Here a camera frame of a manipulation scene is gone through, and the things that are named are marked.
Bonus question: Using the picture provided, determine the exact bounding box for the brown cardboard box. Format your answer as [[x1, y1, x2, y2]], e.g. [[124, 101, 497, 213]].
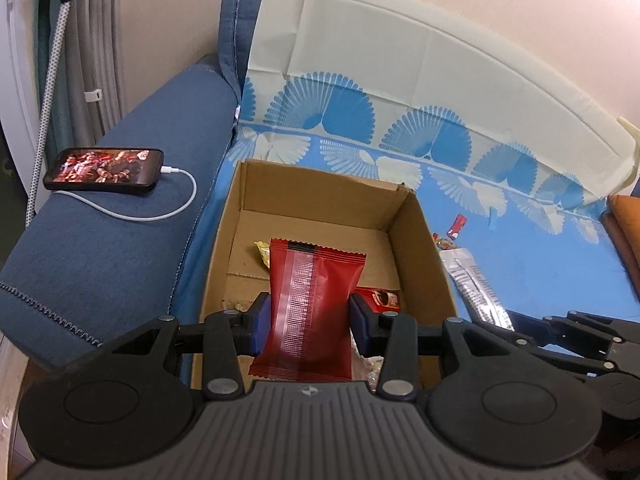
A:
[[190, 158, 461, 392]]

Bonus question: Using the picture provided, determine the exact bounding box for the yellow snack bar wrapper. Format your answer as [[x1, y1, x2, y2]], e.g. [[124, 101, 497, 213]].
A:
[[254, 240, 270, 269]]

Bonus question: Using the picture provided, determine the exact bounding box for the dark red snack pouch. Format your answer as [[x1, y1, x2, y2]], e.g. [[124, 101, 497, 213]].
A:
[[250, 238, 367, 382]]

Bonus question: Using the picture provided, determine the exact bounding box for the orange red candy bar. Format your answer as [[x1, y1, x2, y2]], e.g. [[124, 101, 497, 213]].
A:
[[433, 233, 458, 250]]

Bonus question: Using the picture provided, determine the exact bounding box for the garment steamer with hose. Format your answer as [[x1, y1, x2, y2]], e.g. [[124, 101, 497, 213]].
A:
[[25, 0, 73, 228]]

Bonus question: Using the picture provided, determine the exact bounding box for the blue sofa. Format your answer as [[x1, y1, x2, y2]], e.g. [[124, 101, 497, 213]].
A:
[[1, 0, 262, 370]]

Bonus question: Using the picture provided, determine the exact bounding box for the clear bag of pink candies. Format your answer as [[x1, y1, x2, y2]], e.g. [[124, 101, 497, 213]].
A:
[[350, 336, 384, 391]]

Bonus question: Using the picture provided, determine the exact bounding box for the silver snack bar wrapper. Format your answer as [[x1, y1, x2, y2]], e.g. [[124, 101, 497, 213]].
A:
[[440, 248, 514, 332]]

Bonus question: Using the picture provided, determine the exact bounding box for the orange cushion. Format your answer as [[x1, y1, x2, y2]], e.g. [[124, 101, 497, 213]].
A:
[[601, 195, 640, 296]]

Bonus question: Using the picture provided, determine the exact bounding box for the red coffee stick sachet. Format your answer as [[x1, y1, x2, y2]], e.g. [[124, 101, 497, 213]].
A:
[[447, 214, 468, 240]]

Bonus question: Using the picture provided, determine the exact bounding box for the red candy packet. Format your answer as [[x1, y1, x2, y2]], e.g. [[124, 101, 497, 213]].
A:
[[355, 287, 401, 313]]

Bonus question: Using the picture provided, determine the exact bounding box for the small blue wrapper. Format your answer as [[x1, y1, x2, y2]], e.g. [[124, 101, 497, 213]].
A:
[[488, 207, 498, 232]]

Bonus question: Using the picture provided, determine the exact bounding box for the black smartphone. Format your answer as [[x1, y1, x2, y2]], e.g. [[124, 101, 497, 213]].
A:
[[43, 148, 164, 195]]

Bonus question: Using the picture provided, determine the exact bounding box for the grey curtain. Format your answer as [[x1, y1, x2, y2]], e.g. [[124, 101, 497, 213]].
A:
[[35, 0, 126, 157]]

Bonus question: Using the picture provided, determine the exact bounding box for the white charging cable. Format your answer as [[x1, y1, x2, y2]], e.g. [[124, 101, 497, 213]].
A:
[[54, 164, 199, 224]]

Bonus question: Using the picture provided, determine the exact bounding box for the blue white patterned cloth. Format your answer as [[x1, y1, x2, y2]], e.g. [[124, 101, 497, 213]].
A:
[[169, 0, 640, 340]]

